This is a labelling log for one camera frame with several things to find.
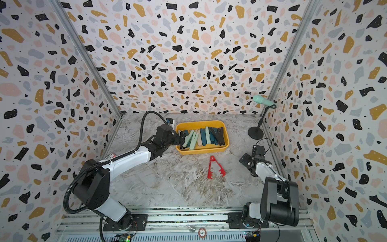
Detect pale green pliers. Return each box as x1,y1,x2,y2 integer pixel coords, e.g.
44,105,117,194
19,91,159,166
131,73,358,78
189,132,199,150

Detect beige pliers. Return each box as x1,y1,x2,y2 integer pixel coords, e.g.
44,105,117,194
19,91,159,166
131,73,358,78
197,129,203,146

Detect light green pliers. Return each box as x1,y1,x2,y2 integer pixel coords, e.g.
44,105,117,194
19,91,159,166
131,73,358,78
182,130,195,148
205,127,211,145

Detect red pruning pliers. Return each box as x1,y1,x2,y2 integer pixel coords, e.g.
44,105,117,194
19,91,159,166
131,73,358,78
207,156,226,179

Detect yellow storage box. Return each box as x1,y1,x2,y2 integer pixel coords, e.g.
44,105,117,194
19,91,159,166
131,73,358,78
175,120,230,155

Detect black pliers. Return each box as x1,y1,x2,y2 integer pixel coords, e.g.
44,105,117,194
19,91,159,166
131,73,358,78
209,127,225,146

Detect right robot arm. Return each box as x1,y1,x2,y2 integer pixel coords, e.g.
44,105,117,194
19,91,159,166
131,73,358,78
239,145,299,227

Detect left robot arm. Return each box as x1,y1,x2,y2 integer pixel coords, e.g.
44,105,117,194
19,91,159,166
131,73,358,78
63,124,180,231

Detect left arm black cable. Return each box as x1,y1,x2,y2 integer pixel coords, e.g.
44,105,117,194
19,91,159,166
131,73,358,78
62,110,174,242

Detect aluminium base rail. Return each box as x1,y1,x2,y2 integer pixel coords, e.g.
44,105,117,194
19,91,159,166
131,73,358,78
52,207,319,242

